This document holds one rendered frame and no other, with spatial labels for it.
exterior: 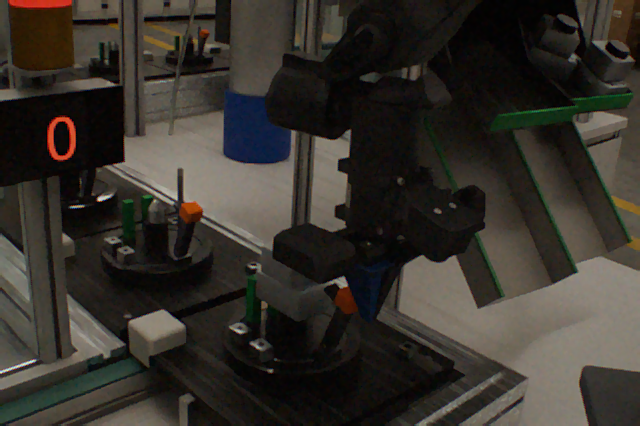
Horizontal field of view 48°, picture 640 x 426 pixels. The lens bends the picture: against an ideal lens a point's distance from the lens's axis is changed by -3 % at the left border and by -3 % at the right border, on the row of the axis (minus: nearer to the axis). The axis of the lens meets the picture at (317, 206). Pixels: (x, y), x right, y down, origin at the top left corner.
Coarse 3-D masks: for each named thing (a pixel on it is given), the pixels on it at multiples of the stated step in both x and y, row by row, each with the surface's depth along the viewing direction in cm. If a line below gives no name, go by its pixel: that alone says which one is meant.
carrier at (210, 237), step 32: (128, 224) 92; (160, 224) 89; (64, 256) 91; (96, 256) 92; (128, 256) 86; (160, 256) 89; (192, 256) 90; (224, 256) 95; (256, 256) 95; (96, 288) 85; (128, 288) 85; (160, 288) 86; (192, 288) 86; (224, 288) 87; (128, 320) 78
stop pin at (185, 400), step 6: (186, 396) 67; (192, 396) 68; (180, 402) 67; (186, 402) 67; (192, 402) 67; (180, 408) 67; (186, 408) 67; (192, 408) 67; (180, 414) 68; (186, 414) 67; (192, 414) 67; (180, 420) 68; (186, 420) 67; (192, 420) 68
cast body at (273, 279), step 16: (272, 272) 71; (288, 272) 69; (256, 288) 74; (272, 288) 71; (288, 288) 70; (304, 288) 70; (320, 288) 71; (272, 304) 72; (288, 304) 70; (304, 304) 70; (320, 304) 71
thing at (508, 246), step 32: (448, 128) 92; (480, 128) 94; (448, 160) 89; (480, 160) 92; (512, 160) 91; (512, 192) 92; (512, 224) 90; (544, 224) 88; (480, 256) 80; (512, 256) 87; (544, 256) 89; (480, 288) 81; (512, 288) 85
